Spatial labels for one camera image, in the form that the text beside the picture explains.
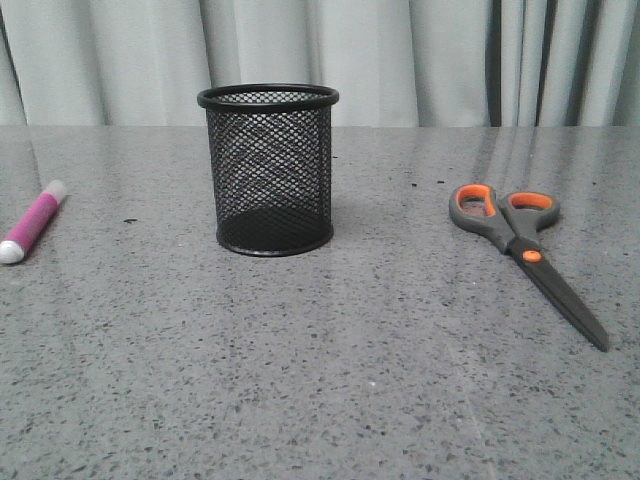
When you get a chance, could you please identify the grey orange scissors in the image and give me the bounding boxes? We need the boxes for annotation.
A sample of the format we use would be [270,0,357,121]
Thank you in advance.
[449,184,611,352]

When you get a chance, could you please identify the pink marker pen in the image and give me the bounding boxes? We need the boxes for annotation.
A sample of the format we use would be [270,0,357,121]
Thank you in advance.
[1,180,67,265]

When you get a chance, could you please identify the black mesh pen cup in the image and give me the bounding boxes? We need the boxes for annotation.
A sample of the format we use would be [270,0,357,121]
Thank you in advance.
[197,83,339,257]

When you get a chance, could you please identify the light grey curtain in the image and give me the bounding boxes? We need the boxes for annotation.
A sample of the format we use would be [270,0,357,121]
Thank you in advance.
[1,1,639,127]

